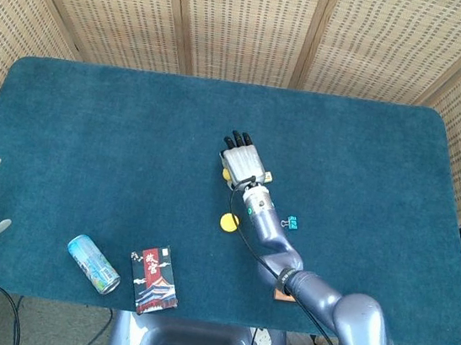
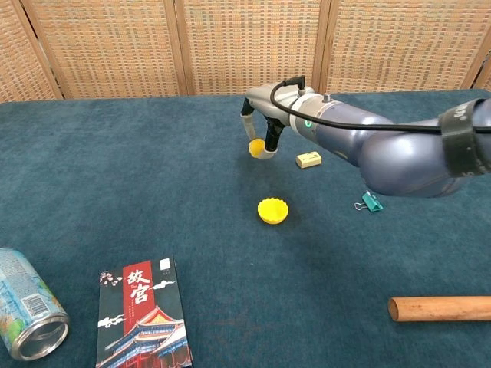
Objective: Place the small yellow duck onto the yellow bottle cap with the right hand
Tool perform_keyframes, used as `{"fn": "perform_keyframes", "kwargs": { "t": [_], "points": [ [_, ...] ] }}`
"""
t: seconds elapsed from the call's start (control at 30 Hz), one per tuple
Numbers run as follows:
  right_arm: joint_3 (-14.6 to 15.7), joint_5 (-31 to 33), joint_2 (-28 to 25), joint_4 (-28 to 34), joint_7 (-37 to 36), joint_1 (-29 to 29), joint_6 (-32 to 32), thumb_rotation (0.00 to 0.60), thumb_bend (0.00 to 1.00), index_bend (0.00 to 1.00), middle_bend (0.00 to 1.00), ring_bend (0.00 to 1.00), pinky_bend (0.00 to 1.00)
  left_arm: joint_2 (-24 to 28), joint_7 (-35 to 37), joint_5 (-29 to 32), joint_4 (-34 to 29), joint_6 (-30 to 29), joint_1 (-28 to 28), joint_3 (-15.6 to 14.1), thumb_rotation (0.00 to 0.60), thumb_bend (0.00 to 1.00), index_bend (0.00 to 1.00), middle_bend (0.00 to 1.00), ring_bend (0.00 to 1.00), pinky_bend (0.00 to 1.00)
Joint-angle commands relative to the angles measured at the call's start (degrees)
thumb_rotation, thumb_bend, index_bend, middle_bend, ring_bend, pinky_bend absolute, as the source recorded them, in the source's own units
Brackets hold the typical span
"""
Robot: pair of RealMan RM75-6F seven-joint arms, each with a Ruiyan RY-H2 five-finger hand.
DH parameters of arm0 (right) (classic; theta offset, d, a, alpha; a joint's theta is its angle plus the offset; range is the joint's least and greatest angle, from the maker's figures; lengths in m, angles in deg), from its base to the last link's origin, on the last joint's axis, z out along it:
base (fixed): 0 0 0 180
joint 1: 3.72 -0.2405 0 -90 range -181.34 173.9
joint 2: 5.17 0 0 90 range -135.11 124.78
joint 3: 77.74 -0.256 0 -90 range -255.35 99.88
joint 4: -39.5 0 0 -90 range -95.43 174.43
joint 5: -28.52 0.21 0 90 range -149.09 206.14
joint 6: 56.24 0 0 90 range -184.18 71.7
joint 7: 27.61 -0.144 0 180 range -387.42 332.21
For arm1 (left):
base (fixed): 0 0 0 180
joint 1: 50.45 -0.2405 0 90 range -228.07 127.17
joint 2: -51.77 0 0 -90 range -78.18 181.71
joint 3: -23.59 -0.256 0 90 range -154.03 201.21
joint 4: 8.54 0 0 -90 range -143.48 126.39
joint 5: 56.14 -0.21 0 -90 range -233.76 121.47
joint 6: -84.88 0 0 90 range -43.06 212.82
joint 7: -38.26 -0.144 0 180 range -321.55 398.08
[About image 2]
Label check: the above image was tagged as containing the woven bamboo folding screen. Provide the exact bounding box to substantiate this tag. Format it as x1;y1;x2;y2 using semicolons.
0;0;491;104

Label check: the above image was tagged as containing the blue carpet table mat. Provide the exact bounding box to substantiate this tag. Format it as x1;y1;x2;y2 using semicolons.
0;89;491;368

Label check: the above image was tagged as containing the light blue drink can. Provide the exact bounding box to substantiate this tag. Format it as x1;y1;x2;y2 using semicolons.
0;247;71;362

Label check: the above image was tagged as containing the yellow round disc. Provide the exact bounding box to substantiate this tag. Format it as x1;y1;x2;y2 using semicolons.
257;197;290;226

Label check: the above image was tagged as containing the small yellow toy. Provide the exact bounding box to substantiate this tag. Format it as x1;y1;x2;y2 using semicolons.
248;138;266;159

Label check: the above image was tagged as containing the dark palace print card box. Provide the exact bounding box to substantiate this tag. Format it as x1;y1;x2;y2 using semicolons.
95;256;194;368

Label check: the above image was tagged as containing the teal binder clip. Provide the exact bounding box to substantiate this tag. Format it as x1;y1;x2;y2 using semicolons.
354;190;384;214

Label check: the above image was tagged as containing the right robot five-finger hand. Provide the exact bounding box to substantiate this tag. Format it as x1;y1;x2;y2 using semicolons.
240;86;316;162

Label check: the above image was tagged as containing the wooden cylindrical rod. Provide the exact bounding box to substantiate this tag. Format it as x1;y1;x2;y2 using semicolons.
387;295;491;323

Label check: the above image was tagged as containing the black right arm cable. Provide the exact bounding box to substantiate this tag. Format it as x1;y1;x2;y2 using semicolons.
269;75;491;135

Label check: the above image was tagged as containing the black velcro arm strap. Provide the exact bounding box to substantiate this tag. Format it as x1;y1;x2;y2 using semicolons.
438;98;491;178

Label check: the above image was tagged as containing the cream mahjong tile block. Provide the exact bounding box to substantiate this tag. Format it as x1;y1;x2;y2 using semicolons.
295;151;322;169

